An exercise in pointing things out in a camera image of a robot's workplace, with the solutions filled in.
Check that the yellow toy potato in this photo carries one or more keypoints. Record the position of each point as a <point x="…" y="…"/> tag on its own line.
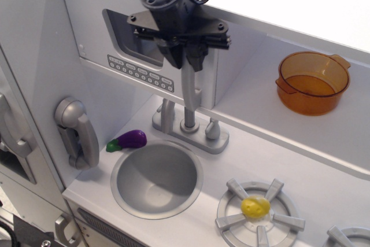
<point x="255" y="207"/>

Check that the orange transparent plastic pot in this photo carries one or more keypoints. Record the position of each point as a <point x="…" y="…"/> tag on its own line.
<point x="312" y="83"/>

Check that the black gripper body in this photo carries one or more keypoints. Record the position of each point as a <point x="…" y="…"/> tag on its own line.
<point x="180" y="21"/>

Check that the grey toy wall phone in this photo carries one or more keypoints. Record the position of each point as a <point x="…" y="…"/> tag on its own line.
<point x="77" y="133"/>

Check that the white toy microwave door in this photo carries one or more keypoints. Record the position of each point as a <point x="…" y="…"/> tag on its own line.
<point x="108" y="43"/>

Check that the grey toy faucet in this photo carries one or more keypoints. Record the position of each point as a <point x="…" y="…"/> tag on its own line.
<point x="183" y="124"/>

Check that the grey stove burner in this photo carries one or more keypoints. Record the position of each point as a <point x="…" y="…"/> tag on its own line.
<point x="278" y="228"/>
<point x="350" y="236"/>

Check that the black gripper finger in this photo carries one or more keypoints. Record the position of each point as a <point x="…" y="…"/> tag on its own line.
<point x="172" y="51"/>
<point x="195" y="54"/>

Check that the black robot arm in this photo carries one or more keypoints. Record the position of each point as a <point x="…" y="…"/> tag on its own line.
<point x="181" y="29"/>

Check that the white toy kitchen shelf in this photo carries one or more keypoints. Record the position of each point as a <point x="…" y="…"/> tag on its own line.
<point x="239" y="89"/>

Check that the grey fridge door handle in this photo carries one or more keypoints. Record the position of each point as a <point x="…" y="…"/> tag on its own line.
<point x="14" y="128"/>

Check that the grey round sink basin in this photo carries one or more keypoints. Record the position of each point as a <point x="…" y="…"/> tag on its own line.
<point x="157" y="181"/>

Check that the grey oven door handle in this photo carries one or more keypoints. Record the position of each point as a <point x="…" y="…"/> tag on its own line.
<point x="66" y="231"/>

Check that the purple toy eggplant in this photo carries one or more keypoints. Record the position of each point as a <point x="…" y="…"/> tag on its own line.
<point x="132" y="139"/>

